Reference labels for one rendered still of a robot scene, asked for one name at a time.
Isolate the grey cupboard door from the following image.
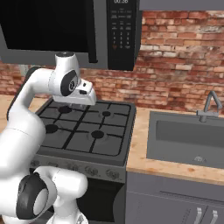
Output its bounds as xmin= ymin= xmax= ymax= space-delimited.
xmin=206 ymin=204 xmax=224 ymax=224
xmin=125 ymin=191 xmax=209 ymax=224

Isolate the dark oven door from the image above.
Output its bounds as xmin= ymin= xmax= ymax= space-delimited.
xmin=76 ymin=176 xmax=125 ymax=224

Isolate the black and grey microwave oven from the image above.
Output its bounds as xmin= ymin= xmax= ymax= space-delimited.
xmin=0 ymin=0 xmax=144 ymax=72

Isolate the grey sink basin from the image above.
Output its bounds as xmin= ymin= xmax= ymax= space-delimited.
xmin=146 ymin=110 xmax=224 ymax=171

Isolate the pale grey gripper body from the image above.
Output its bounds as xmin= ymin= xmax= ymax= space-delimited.
xmin=52 ymin=87 xmax=97 ymax=107

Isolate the grey stove with gas hob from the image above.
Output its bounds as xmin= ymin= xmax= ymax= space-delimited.
xmin=29 ymin=97 xmax=137 ymax=224

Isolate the silver cupboard door handle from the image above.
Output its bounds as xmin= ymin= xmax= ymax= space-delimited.
xmin=194 ymin=206 xmax=203 ymax=224
xmin=210 ymin=209 xmax=220 ymax=224

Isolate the grey metal tap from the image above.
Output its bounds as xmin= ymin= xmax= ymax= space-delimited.
xmin=195 ymin=90 xmax=223 ymax=123

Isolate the grey wall cupboard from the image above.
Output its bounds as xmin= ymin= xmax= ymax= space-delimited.
xmin=138 ymin=0 xmax=224 ymax=12

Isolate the black microwave door handle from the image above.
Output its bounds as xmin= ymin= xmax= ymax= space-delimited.
xmin=86 ymin=0 xmax=99 ymax=64

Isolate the grey drawer front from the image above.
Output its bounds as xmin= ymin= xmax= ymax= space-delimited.
xmin=125 ymin=171 xmax=224 ymax=207

